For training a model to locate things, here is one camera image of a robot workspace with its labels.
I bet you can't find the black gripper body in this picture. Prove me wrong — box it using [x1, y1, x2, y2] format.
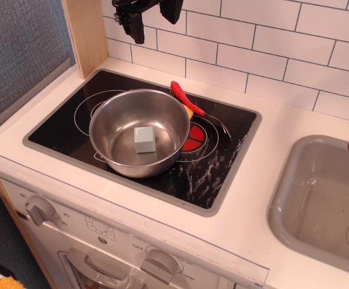
[112, 0, 163, 25]

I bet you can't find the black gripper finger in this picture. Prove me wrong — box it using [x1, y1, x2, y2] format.
[122, 13, 144, 45]
[159, 0, 184, 25]

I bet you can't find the pale grey-green cube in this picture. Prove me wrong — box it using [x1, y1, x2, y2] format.
[134, 126, 156, 154]

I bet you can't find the black glass stove top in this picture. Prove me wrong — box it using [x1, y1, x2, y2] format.
[23, 70, 261, 217]

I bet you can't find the yellow item behind pot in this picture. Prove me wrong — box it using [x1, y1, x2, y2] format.
[183, 104, 194, 119]

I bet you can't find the stainless steel pot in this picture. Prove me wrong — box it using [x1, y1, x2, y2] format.
[89, 89, 190, 178]

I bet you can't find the grey left timer knob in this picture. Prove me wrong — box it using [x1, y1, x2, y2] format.
[25, 196, 56, 226]

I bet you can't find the grey plastic sink basin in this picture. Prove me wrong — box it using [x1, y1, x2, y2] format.
[268, 135, 349, 273]

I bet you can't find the grey right oven knob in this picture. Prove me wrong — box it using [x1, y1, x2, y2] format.
[140, 249, 179, 285]

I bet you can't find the yellow cloth at floor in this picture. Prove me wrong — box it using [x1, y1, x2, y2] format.
[0, 277, 25, 289]

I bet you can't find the light wooden post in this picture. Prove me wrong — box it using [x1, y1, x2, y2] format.
[61, 0, 109, 79]

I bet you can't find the red handled fork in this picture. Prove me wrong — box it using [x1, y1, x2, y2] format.
[170, 81, 232, 140]

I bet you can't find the grey oven door handle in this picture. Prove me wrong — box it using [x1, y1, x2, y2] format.
[66, 248, 131, 288]

